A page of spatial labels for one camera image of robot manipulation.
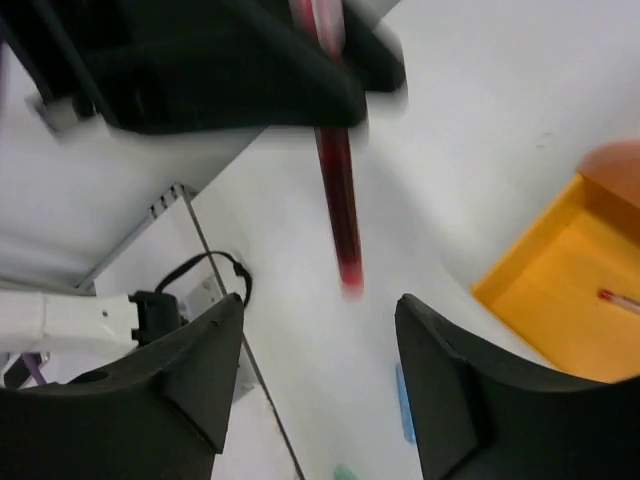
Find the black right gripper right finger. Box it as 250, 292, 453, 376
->
395, 294, 639, 479

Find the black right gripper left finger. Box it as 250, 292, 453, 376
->
1, 294, 244, 479

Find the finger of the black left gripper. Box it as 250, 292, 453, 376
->
79, 0, 371, 136
344, 14, 406, 94

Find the red pen dark cap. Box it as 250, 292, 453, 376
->
289, 0, 364, 298

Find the yellow drawer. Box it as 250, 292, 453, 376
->
472, 175, 639, 383

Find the red pen clear clip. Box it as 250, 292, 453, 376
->
598, 289, 640, 315

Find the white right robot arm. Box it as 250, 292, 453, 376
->
1, 292, 639, 479

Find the blue correction tape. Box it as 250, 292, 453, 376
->
395, 363, 416, 445

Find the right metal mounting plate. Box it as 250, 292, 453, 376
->
172, 275, 227, 322

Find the green correction tape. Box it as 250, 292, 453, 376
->
333, 464, 358, 480

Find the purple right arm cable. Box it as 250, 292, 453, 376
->
22, 352, 49, 386

